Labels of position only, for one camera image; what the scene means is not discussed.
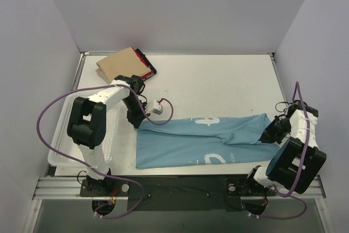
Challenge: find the light blue t shirt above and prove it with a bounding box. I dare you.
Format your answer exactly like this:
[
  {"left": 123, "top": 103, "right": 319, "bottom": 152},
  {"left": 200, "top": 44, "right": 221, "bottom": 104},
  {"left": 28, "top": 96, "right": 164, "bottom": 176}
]
[{"left": 136, "top": 113, "right": 280, "bottom": 169}]

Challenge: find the white perforated plastic basket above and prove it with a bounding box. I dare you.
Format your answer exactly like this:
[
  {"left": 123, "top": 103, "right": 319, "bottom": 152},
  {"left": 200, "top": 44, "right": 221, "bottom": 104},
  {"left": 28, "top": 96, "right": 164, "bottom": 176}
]
[{"left": 47, "top": 91, "right": 122, "bottom": 168}]

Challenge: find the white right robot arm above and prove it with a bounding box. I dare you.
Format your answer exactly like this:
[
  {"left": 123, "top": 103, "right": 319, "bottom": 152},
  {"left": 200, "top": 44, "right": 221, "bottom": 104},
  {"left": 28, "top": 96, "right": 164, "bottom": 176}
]
[{"left": 243, "top": 100, "right": 327, "bottom": 195}]

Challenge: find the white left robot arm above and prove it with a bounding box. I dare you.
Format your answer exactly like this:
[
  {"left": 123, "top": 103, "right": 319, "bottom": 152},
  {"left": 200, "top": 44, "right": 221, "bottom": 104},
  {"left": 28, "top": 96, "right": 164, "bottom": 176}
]
[{"left": 67, "top": 75, "right": 145, "bottom": 175}]

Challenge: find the black folded t shirt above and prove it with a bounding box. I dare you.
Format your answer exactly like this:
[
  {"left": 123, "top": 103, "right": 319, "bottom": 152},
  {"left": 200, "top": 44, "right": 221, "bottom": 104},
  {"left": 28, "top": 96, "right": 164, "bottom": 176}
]
[{"left": 136, "top": 48, "right": 158, "bottom": 81}]

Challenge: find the beige folded t shirt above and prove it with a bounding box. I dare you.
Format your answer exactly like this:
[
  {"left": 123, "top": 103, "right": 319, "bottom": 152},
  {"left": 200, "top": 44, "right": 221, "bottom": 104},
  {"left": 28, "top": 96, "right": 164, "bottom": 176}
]
[{"left": 96, "top": 47, "right": 152, "bottom": 83}]

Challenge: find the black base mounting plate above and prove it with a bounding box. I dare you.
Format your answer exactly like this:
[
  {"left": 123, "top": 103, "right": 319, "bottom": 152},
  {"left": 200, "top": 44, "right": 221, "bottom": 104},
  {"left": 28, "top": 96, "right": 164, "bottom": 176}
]
[{"left": 80, "top": 175, "right": 275, "bottom": 212}]

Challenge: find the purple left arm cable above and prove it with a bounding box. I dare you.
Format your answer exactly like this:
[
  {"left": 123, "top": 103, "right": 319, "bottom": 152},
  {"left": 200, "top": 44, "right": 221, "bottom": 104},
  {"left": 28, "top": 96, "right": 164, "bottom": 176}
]
[{"left": 37, "top": 86, "right": 175, "bottom": 219}]

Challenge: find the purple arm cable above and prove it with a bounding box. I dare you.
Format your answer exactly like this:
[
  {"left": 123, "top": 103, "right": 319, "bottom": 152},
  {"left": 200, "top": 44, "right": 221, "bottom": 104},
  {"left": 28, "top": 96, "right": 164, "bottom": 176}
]
[
  {"left": 37, "top": 86, "right": 175, "bottom": 219},
  {"left": 245, "top": 81, "right": 311, "bottom": 219}
]

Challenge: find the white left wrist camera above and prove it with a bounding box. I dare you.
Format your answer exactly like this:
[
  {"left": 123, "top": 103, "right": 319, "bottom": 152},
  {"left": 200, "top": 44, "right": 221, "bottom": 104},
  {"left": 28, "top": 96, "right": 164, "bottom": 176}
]
[{"left": 146, "top": 99, "right": 164, "bottom": 115}]

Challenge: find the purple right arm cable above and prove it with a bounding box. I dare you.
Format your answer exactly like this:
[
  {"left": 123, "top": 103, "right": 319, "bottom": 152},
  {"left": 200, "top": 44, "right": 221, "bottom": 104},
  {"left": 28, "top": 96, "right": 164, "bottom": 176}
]
[{"left": 245, "top": 81, "right": 311, "bottom": 219}]

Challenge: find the aluminium front rail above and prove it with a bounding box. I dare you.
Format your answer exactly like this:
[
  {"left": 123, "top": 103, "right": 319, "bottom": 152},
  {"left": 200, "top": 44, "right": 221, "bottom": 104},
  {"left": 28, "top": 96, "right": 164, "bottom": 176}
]
[{"left": 32, "top": 177, "right": 93, "bottom": 200}]

